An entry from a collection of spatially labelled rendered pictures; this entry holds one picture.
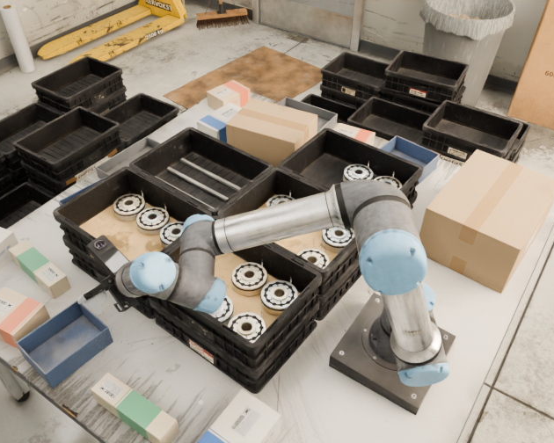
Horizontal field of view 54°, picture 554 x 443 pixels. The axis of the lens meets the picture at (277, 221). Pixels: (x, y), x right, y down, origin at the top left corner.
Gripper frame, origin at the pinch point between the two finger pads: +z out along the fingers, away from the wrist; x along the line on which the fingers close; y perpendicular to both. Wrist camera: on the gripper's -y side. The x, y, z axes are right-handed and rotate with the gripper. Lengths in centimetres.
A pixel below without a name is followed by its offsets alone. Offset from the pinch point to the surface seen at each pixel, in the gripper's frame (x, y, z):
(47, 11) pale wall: 162, -189, 293
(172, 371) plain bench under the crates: 5.2, 32.1, 16.4
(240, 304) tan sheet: 27.6, 27.0, 3.7
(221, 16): 283, -121, 256
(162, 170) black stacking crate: 52, -18, 48
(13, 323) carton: -16.9, -2.7, 39.5
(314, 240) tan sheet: 61, 27, 4
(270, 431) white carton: 8, 51, -13
